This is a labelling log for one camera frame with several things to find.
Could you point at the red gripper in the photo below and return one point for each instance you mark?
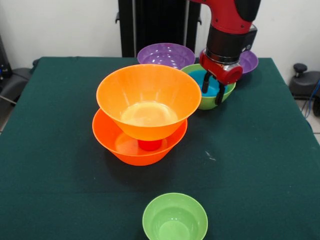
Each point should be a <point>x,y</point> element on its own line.
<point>220,72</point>

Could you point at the small blue plastic bowl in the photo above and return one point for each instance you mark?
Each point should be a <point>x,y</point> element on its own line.
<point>212,88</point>

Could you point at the medium green plastic bowl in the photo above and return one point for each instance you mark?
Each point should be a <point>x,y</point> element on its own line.
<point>207,103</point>

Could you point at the purple plastic bowl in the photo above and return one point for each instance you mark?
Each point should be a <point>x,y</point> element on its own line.
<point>165,55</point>
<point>250,62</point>

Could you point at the large orange plastic bowl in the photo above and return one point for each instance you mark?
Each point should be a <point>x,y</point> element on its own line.
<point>147,87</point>
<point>107,140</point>

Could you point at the red plastic cup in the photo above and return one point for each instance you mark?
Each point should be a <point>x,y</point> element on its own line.
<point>149,145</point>

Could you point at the small green plastic bowl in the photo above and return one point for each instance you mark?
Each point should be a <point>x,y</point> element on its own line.
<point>175,217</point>

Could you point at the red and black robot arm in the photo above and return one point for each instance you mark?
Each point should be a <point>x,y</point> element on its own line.
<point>227,37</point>

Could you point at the black round knob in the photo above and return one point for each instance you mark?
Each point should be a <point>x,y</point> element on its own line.
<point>300,68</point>

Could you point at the dark brown rounded base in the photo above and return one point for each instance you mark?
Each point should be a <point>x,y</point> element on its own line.
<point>303,85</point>

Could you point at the dark green tablecloth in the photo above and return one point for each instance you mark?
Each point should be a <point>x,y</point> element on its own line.
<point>50,125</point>

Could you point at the black device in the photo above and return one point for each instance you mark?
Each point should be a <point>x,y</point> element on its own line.
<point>5,62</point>

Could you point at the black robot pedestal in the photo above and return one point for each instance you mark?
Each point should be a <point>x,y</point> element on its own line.
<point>162,22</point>

